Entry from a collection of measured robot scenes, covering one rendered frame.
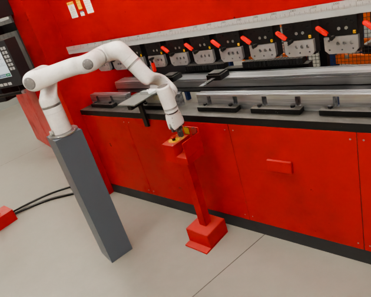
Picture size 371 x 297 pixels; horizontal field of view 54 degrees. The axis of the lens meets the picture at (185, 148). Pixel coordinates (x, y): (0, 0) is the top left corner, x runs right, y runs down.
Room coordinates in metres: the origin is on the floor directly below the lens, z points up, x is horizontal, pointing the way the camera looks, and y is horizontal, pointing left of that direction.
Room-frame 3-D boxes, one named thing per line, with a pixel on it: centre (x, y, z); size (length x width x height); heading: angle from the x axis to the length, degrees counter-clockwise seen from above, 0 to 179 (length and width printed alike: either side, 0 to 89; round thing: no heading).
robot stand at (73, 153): (2.22, 0.71, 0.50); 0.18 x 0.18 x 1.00; 31
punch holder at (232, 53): (2.05, -0.43, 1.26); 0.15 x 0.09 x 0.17; 43
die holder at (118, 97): (3.02, 0.48, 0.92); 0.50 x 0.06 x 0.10; 43
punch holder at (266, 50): (1.91, -0.56, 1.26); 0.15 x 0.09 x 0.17; 43
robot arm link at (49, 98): (2.25, 0.70, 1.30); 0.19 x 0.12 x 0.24; 163
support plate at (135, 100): (2.52, 0.21, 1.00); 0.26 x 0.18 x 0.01; 133
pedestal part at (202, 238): (2.06, 0.04, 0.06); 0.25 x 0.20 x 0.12; 131
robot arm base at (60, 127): (2.22, 0.71, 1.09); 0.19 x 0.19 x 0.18
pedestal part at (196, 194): (2.08, 0.02, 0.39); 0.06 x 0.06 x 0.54; 41
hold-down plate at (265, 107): (1.85, -0.54, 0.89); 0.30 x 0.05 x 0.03; 43
